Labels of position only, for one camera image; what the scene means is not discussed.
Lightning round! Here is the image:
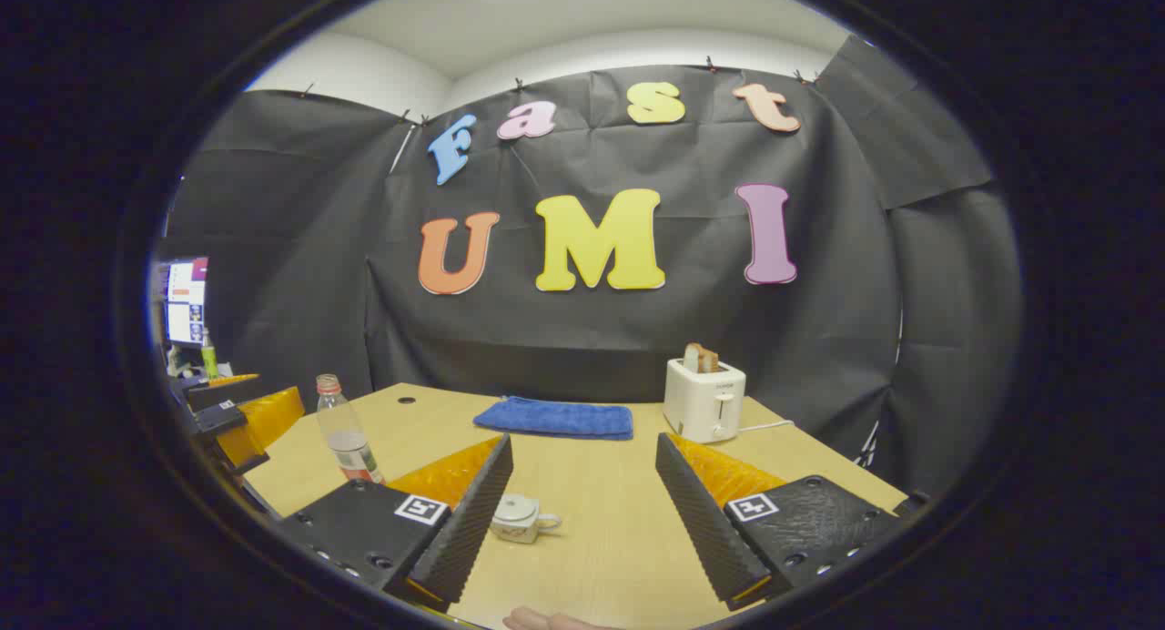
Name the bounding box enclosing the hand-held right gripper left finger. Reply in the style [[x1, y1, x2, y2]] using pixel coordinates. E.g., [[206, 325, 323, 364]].
[[278, 432, 515, 613]]

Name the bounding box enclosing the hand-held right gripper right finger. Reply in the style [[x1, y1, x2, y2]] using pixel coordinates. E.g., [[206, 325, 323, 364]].
[[655, 432, 916, 613]]

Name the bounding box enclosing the white ceramic teacup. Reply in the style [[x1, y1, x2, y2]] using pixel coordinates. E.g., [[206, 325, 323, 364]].
[[491, 493, 563, 545]]

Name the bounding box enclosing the clear plastic water bottle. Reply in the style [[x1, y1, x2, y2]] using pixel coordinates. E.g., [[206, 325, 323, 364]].
[[316, 374, 385, 483]]

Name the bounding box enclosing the computer monitor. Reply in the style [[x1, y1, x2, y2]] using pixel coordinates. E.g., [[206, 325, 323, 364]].
[[164, 257, 208, 346]]

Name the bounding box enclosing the white toaster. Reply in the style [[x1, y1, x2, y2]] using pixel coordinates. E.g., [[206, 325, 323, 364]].
[[664, 358, 747, 444]]

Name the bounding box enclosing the blue folded towel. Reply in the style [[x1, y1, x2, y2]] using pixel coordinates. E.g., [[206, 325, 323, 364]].
[[473, 395, 634, 442]]

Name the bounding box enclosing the black backdrop cloth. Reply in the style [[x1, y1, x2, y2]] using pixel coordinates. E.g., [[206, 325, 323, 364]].
[[159, 36, 1025, 499]]

